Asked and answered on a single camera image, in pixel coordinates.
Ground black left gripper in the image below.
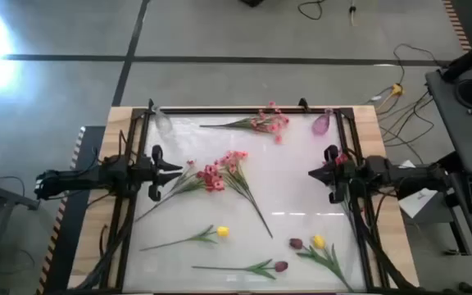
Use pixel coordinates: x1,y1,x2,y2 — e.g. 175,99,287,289
137,144,184,202

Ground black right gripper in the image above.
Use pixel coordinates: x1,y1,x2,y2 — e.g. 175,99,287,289
307,144,358,205

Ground clear glass vase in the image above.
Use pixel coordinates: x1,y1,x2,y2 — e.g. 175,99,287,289
153,106,175,134

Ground purple glass vase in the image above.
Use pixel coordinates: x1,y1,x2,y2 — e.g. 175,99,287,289
311,107,334,137

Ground pink flower bunch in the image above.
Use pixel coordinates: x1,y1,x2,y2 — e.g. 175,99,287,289
214,150,275,239
199,101,291,145

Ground wooden table board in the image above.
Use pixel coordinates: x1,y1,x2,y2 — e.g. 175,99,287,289
67,105,420,290

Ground white box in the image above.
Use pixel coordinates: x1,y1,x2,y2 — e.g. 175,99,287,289
397,186,443,220

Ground black platform with striped edge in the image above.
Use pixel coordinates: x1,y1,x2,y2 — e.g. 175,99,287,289
36,125,107,295

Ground grey desk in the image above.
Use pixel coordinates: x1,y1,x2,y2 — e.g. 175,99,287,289
424,67,472,275

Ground white floor plug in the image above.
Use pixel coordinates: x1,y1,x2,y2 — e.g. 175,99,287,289
348,0,359,26

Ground black monitor stand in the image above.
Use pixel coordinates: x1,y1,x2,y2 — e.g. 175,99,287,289
440,24,472,84

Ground black aluminium table frame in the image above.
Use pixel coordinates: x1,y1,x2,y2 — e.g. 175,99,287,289
98,107,389,294

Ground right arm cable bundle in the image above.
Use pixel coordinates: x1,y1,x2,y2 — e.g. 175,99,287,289
349,192,425,293

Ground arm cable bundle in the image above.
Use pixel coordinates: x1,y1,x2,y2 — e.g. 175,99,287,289
75,196,135,290
349,192,425,293

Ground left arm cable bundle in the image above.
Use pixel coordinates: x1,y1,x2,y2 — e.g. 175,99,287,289
75,196,135,290

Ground black floor cables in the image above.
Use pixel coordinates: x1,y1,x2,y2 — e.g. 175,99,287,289
362,43,437,165

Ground yellow power plug cable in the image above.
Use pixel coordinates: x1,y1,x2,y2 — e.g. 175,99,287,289
374,82,406,111

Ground black floor cable loop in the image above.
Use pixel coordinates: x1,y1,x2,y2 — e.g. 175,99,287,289
297,0,324,21

